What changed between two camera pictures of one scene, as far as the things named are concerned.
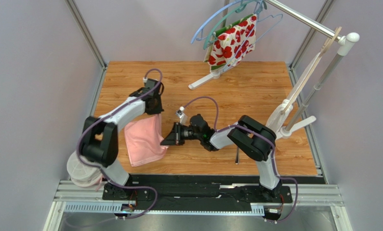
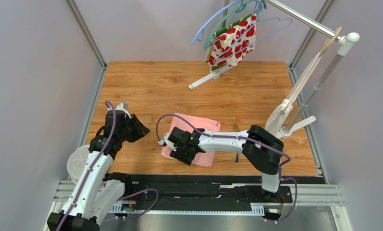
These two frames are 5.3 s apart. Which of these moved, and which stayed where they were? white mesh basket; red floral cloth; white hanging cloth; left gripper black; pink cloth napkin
Moved: left gripper black; pink cloth napkin
Stayed: white hanging cloth; red floral cloth; white mesh basket
